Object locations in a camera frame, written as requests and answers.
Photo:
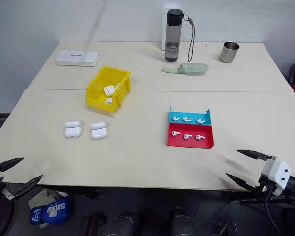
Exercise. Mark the green flat board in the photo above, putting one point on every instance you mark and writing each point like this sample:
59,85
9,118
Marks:
40,199

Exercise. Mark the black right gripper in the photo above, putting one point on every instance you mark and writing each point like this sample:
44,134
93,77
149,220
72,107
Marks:
266,178

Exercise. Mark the blue plastic tray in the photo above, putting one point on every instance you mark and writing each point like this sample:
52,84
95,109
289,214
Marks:
190,115

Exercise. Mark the stainless steel cup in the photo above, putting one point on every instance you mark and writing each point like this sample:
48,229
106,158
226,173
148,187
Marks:
228,55

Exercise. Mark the dark rounded shape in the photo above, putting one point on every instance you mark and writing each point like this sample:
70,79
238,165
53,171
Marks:
124,223
180,222

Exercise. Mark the flat white box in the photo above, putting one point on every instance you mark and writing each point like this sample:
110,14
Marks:
77,58

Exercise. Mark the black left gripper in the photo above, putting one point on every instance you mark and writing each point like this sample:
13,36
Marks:
5,193

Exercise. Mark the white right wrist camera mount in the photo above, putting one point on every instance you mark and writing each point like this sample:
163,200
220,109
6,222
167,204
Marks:
281,173

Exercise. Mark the green plastic scoop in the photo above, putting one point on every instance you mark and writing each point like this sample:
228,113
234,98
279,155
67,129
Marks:
191,69

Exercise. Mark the grey water bottle black lid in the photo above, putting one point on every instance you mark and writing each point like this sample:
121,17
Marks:
173,37

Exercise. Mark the white earbud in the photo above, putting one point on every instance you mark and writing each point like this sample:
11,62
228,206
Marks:
186,136
199,120
175,119
186,119
198,137
174,133

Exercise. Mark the red plastic tray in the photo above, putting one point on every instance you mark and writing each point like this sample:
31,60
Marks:
186,143

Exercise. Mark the blue boxing glove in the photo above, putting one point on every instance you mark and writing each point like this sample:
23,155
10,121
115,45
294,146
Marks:
50,212

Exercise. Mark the yellow plastic bin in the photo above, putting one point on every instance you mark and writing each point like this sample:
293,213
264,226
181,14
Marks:
98,98

